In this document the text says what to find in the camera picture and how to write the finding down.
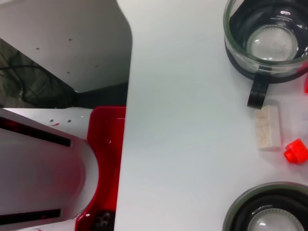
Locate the white building brick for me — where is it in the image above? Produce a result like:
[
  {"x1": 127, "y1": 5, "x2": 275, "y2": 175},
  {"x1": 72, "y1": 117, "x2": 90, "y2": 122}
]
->
[{"x1": 254, "y1": 100, "x2": 282, "y2": 152}]

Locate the black floor cable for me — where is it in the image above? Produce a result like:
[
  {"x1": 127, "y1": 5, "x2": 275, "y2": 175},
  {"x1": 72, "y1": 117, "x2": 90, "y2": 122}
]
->
[{"x1": 0, "y1": 51, "x2": 52, "y2": 106}]

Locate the white panel with holes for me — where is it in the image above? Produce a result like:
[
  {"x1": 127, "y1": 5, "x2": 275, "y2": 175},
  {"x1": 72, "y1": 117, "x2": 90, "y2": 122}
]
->
[{"x1": 0, "y1": 0, "x2": 133, "y2": 93}]

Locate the small red building block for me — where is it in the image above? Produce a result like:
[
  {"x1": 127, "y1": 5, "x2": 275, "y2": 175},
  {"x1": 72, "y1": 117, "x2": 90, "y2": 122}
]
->
[{"x1": 283, "y1": 139, "x2": 308, "y2": 166}]

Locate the glass teacup black base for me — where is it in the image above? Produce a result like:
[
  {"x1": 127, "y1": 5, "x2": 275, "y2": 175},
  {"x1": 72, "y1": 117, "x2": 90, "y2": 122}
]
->
[
  {"x1": 221, "y1": 181, "x2": 308, "y2": 231},
  {"x1": 222, "y1": 0, "x2": 308, "y2": 108}
]

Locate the red white robot base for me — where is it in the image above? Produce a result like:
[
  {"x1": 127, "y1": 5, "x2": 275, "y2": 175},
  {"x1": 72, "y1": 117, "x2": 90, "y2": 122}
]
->
[{"x1": 0, "y1": 105, "x2": 127, "y2": 231}]

